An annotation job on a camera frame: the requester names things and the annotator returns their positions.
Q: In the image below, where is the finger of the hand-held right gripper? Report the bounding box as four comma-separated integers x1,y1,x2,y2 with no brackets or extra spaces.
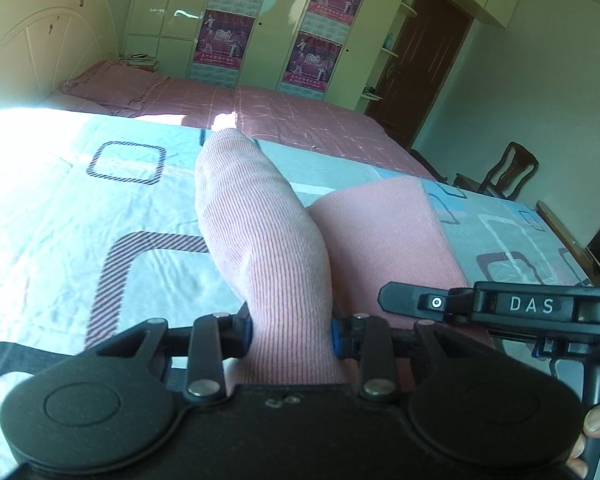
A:
378,282,477,325

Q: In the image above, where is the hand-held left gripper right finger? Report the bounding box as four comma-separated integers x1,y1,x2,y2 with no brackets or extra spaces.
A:
330,312,477,402

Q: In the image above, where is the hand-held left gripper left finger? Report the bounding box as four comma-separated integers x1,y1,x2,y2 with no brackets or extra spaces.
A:
95,312,254,404

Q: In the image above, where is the pink knit sweater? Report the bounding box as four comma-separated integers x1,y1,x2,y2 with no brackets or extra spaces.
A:
194,127,497,392

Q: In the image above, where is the wooden bed footboard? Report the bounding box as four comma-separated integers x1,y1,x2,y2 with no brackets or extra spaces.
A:
536,200,597,273

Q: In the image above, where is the dark wooden chair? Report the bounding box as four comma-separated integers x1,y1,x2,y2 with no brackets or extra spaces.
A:
452,141,541,207

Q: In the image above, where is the teal patterned bed sheet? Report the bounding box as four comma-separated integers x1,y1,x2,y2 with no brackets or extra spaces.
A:
0,109,595,480

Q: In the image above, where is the pink checked bed sheet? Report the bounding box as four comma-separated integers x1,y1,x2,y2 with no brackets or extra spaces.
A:
45,60,445,182

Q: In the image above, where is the brown wooden door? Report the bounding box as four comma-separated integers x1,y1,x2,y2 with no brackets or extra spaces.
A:
375,0,474,150

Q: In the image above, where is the white corner shelf unit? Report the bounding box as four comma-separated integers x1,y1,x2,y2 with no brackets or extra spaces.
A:
361,0,417,103

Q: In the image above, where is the pink pillow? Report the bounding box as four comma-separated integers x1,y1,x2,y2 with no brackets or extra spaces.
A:
60,60,170,112

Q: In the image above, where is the stack of books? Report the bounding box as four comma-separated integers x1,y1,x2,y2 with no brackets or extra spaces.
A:
118,52,162,74

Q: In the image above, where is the cream wardrobe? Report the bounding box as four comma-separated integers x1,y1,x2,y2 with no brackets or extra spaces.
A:
124,0,422,117

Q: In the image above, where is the cream round headboard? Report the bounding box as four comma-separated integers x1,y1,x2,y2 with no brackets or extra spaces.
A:
0,0,119,113

